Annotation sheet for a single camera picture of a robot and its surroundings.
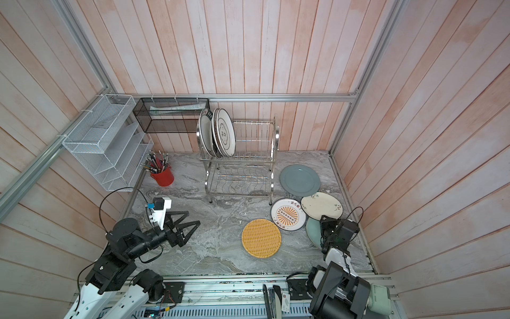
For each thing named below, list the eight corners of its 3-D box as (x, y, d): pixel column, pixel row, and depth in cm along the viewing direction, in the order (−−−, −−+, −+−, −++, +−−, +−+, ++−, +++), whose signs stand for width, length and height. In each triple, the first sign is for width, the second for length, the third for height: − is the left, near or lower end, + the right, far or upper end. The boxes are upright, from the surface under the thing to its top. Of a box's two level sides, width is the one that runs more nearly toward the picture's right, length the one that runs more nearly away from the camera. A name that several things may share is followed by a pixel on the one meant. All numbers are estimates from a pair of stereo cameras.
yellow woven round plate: (241, 258, 84) (241, 256, 82) (242, 221, 94) (242, 219, 93) (282, 258, 84) (282, 256, 82) (278, 220, 94) (278, 218, 93)
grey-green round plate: (282, 196, 104) (282, 194, 102) (278, 166, 117) (278, 164, 115) (322, 196, 104) (323, 194, 102) (314, 166, 117) (315, 164, 115)
